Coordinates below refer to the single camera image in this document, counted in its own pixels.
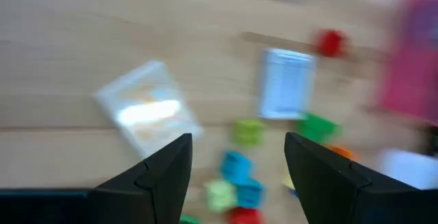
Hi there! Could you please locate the small red square brick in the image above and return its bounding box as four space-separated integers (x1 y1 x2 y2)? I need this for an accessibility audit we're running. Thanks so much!
313 28 348 59

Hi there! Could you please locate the long orange toy brick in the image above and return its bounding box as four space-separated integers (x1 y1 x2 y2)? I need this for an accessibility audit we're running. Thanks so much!
326 144 359 162

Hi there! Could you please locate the green tall-stud toy brick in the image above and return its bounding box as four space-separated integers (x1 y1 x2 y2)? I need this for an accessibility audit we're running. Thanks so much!
296 112 342 145

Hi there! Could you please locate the white orange card box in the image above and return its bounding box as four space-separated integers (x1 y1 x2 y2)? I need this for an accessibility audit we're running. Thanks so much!
92 59 203 160

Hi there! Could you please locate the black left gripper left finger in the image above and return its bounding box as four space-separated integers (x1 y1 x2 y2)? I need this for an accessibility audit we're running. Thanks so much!
92 133 194 224

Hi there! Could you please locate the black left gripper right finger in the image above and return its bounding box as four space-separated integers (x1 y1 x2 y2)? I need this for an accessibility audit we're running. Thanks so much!
283 131 438 224

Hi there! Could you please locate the lime green square brick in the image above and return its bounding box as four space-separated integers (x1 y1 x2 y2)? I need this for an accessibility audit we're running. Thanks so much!
232 119 266 147

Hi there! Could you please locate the pink plastic bin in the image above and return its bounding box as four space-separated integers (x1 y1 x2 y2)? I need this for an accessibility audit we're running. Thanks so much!
374 0 438 125

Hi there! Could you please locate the blue white card box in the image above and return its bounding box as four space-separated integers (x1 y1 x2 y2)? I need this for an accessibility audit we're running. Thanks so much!
257 47 316 121

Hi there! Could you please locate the white plastic bin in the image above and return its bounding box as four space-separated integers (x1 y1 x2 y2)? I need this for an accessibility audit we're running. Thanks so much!
378 148 438 190

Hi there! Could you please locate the pale green square brick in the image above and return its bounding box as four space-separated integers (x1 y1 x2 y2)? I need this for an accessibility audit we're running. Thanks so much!
204 179 237 213

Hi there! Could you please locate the red tall-stud toy brick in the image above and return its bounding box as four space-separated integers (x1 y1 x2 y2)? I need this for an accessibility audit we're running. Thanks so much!
226 207 263 224

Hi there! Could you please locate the yellow square toy brick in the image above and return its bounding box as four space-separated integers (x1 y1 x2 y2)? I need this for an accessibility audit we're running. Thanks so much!
282 174 296 190

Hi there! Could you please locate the blue square toy brick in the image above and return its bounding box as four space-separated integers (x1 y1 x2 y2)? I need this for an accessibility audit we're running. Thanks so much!
220 150 254 186
235 179 265 210

